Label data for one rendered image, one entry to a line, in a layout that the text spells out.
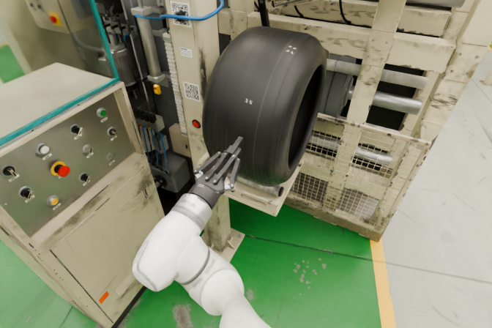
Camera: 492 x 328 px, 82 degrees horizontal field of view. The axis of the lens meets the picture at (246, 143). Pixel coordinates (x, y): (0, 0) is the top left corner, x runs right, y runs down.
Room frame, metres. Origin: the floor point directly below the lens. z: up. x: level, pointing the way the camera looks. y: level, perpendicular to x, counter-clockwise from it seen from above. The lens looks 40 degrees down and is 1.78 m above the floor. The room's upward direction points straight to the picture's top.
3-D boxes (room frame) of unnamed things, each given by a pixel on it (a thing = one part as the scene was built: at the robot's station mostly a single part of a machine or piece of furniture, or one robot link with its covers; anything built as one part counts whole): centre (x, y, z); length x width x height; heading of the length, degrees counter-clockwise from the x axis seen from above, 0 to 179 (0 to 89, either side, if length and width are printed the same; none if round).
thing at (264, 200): (0.82, 0.01, 0.84); 0.36 x 0.09 x 0.06; 63
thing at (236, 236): (1.05, 0.19, 0.02); 0.27 x 0.27 x 0.04; 63
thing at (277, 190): (0.82, 0.01, 0.90); 0.35 x 0.05 x 0.05; 63
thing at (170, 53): (1.06, 0.28, 1.19); 0.05 x 0.04 x 0.48; 153
